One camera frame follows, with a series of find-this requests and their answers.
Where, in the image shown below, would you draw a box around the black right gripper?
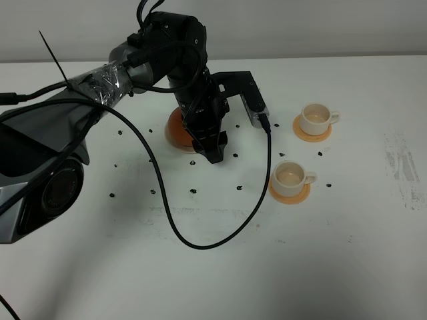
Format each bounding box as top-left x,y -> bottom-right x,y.
175,68 -> 230,163

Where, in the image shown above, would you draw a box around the brown clay teapot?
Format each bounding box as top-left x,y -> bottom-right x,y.
166,107 -> 193,147

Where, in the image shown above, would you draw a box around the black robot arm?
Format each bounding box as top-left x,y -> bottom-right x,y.
1,12 -> 229,244

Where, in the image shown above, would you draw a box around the beige teapot saucer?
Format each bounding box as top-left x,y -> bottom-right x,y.
164,125 -> 196,154

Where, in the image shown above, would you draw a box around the near white teacup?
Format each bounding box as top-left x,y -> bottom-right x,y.
271,161 -> 318,197

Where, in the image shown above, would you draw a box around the white teacup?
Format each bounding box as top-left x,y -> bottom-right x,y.
271,161 -> 318,197
300,103 -> 340,136

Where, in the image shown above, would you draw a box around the far orange coaster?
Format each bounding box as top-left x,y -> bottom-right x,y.
292,114 -> 333,143

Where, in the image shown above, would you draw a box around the orange coaster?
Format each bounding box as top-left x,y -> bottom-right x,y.
292,114 -> 333,143
269,178 -> 311,205

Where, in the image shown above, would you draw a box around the near orange coaster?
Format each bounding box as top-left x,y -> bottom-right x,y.
269,178 -> 311,205

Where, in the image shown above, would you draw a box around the far white teacup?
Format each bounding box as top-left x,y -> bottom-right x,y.
300,103 -> 340,136

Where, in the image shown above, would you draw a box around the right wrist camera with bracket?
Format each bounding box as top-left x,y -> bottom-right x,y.
212,71 -> 271,133

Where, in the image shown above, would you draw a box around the black camera cable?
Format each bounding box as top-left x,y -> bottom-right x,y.
0,99 -> 273,320

